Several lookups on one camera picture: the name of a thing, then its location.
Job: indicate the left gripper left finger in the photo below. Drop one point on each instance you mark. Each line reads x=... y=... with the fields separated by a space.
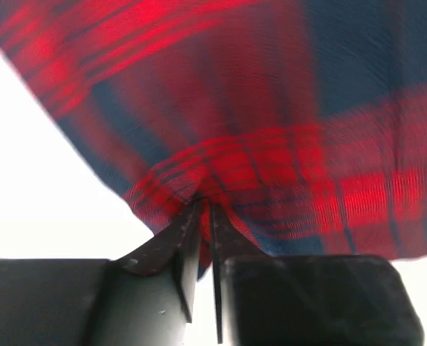
x=152 y=291

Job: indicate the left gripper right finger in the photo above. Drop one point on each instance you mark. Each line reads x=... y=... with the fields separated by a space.
x=225 y=242

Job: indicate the red plaid skirt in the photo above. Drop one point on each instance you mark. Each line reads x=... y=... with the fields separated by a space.
x=306 y=121

